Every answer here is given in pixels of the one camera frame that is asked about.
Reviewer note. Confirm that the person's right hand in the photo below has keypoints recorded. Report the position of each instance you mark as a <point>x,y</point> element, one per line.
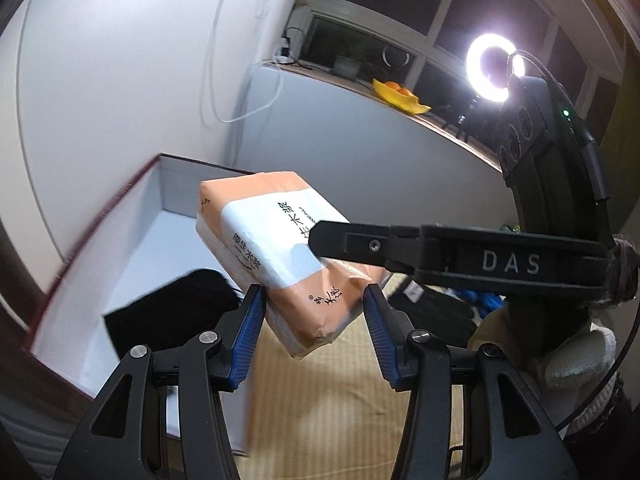
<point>580,365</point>

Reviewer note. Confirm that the black tripod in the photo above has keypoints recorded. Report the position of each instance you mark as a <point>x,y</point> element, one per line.
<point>459,121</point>

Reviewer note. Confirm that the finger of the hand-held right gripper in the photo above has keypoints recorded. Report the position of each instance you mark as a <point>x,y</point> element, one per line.
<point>400,266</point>
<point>360,242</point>

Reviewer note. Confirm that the black cloth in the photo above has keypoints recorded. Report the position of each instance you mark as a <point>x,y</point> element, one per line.
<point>165,305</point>

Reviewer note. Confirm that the white window frame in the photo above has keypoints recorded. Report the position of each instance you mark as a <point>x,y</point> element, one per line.
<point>430,42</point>

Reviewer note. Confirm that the orange fruit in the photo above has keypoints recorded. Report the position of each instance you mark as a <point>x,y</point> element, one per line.
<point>405,91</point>
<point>393,86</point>

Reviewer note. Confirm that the white charger plug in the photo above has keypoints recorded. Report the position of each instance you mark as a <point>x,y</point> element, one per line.
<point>286,50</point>

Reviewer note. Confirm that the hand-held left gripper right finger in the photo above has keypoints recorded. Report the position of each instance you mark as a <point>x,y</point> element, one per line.
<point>381,340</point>

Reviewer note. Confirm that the potted plant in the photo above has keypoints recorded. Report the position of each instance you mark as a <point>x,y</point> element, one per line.
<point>346,66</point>

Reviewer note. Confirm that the yellow striped blanket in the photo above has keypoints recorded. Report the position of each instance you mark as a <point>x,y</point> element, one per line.
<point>320,410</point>

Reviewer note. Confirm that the blue soft thing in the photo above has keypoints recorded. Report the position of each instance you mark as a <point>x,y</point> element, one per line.
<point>482,302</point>

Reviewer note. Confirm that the black garment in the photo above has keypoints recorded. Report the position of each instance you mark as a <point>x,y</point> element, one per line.
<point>435,315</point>

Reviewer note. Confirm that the orange and white tissue pack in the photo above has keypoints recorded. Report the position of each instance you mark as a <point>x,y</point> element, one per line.
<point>260,220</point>

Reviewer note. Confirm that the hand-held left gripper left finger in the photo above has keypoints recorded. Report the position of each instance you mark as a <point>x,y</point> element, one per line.
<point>247,340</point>

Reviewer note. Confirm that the yellow fruit bowl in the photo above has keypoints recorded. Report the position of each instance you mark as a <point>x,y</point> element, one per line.
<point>405,102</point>

